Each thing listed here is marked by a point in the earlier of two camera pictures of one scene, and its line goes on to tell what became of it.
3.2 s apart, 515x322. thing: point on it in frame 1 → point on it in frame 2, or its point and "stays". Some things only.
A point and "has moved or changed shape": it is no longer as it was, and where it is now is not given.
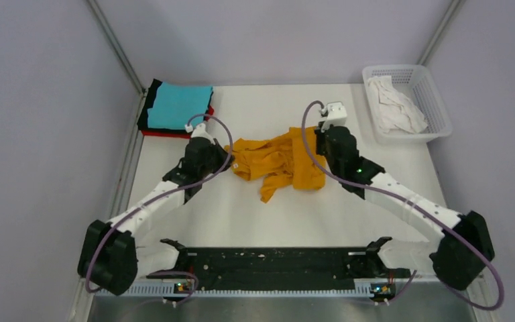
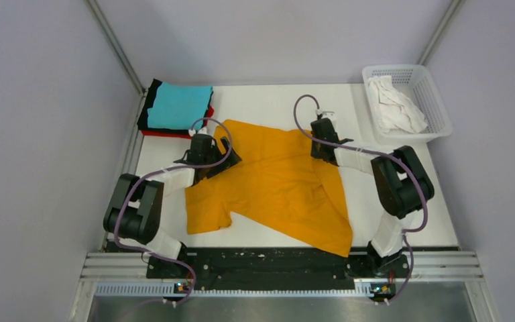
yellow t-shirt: [281, 162] has moved or changed shape
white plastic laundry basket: [406, 106] stays
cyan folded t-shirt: [174, 104] stays
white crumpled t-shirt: [396, 111] stays
